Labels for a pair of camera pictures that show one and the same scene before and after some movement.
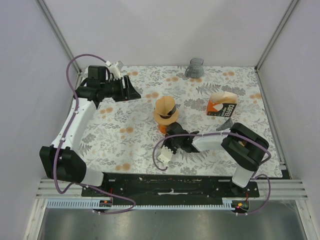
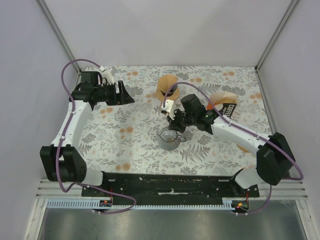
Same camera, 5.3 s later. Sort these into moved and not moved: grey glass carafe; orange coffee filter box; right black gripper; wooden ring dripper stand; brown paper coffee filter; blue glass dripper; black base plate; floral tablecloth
Moved: wooden ring dripper stand; blue glass dripper; right black gripper; grey glass carafe; brown paper coffee filter
Not moved: floral tablecloth; black base plate; orange coffee filter box
